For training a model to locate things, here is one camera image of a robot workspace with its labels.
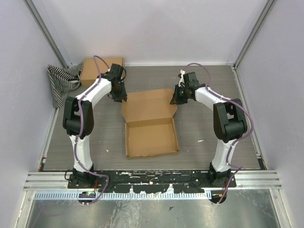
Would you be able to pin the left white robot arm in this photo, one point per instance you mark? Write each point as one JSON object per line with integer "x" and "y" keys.
{"x": 78, "y": 120}

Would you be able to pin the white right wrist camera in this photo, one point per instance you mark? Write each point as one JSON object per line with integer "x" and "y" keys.
{"x": 181, "y": 76}

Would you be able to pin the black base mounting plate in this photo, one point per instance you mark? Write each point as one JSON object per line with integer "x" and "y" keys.
{"x": 149, "y": 181}

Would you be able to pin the black white striped cloth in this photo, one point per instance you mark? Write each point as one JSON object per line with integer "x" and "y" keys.
{"x": 63, "y": 81}

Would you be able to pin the aluminium frame rail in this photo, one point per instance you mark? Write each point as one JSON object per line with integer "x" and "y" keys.
{"x": 247, "y": 179}

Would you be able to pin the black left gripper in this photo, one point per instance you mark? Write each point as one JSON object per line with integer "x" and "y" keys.
{"x": 118, "y": 98}

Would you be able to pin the slotted cable duct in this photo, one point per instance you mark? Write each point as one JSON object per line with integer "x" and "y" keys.
{"x": 76, "y": 195}

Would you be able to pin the brown cardboard box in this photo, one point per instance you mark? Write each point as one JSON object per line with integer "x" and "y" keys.
{"x": 90, "y": 73}
{"x": 149, "y": 124}

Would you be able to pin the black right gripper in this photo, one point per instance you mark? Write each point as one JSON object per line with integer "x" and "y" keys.
{"x": 176, "y": 99}

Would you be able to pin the closed brown cardboard box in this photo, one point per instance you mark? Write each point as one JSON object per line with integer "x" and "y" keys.
{"x": 90, "y": 73}

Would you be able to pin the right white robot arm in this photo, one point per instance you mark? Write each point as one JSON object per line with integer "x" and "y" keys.
{"x": 229, "y": 121}

